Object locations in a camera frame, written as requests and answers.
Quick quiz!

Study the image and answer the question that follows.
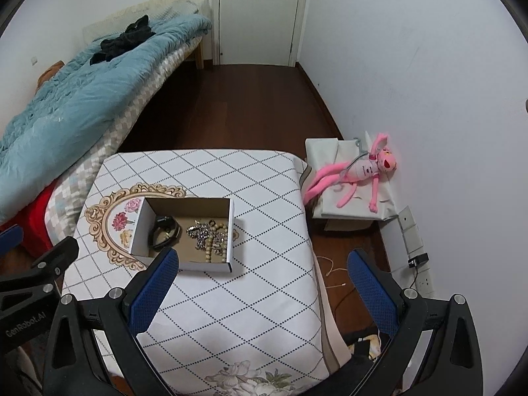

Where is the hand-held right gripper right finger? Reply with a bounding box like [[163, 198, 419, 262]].
[[346, 248, 484, 396]]

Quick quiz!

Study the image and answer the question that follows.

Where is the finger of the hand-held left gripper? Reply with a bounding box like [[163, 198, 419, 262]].
[[28, 237, 80, 294], [0, 224, 24, 253]]

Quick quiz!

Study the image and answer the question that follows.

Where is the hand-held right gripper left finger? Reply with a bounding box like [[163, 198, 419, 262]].
[[43, 247, 181, 396]]

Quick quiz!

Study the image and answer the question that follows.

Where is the white cardboard box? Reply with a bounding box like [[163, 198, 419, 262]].
[[130, 197, 235, 274]]

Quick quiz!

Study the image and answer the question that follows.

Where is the wooden bead bracelet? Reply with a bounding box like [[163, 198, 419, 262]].
[[193, 220, 229, 264]]

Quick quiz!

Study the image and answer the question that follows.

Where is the black smart band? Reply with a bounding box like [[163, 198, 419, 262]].
[[148, 215, 182, 251]]

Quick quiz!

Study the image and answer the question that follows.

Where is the thick silver chain bracelet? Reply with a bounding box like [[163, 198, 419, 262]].
[[186, 220, 227, 252]]

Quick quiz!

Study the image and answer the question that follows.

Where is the red blanket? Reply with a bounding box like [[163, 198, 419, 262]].
[[0, 183, 57, 256]]

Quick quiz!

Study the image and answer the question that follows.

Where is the white power strip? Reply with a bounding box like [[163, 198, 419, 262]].
[[398, 205, 436, 298]]

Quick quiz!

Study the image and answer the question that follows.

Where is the white diamond-pattern tablecloth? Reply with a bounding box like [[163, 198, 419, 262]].
[[62, 149, 352, 396]]

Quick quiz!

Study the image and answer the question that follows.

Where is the pink plush toy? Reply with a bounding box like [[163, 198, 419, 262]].
[[303, 132, 398, 214]]

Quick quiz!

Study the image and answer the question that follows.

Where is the light blue quilt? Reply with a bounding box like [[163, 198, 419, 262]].
[[0, 13, 214, 226]]

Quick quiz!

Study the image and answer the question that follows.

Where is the brown pillow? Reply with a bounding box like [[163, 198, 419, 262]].
[[35, 61, 66, 92]]

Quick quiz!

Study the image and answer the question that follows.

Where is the black clothing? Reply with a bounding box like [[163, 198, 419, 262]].
[[89, 14, 157, 66]]

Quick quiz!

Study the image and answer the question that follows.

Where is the cream quilted blanket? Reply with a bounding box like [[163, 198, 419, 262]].
[[82, 0, 211, 43]]

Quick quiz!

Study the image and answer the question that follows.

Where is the white door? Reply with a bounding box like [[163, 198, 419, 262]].
[[212, 0, 313, 67]]

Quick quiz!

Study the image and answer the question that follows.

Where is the black cable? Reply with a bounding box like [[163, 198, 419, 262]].
[[332, 265, 420, 311]]

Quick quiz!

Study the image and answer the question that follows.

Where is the white cable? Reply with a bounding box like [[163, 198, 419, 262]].
[[316, 256, 352, 290]]

